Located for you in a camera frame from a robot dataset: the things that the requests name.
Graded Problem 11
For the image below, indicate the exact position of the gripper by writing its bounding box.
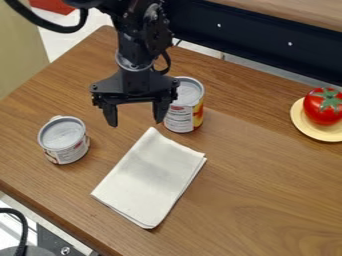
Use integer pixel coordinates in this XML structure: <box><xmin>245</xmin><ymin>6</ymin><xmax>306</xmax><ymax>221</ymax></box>
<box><xmin>88</xmin><ymin>63</ymin><xmax>182</xmax><ymax>128</ymax></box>

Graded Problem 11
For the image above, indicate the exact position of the tall white and yellow can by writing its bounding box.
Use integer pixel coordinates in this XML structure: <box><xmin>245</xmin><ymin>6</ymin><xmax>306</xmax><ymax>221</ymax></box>
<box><xmin>161</xmin><ymin>76</ymin><xmax>208</xmax><ymax>134</ymax></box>

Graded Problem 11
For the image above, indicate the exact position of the small white can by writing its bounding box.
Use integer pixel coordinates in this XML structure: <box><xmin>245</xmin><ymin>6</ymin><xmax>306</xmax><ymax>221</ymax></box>
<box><xmin>36</xmin><ymin>115</ymin><xmax>91</xmax><ymax>166</ymax></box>

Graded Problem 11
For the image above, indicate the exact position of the white cloth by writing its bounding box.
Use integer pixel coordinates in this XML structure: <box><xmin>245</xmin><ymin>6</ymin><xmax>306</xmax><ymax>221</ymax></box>
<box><xmin>89</xmin><ymin>126</ymin><xmax>209</xmax><ymax>230</ymax></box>

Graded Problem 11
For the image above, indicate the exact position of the yellow plate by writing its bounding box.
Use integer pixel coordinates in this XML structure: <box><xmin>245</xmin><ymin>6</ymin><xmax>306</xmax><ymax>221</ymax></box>
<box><xmin>288</xmin><ymin>96</ymin><xmax>342</xmax><ymax>143</ymax></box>

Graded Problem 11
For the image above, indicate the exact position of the red toy tomato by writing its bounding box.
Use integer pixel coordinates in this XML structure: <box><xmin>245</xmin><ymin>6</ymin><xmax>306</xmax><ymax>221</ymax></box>
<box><xmin>301</xmin><ymin>86</ymin><xmax>342</xmax><ymax>127</ymax></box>

